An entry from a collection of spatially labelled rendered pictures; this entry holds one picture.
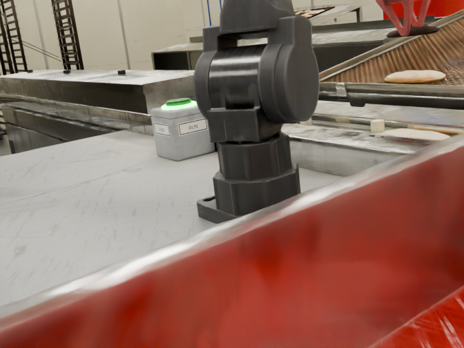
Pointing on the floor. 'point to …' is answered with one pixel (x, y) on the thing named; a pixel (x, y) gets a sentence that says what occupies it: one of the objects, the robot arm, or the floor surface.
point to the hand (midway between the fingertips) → (411, 27)
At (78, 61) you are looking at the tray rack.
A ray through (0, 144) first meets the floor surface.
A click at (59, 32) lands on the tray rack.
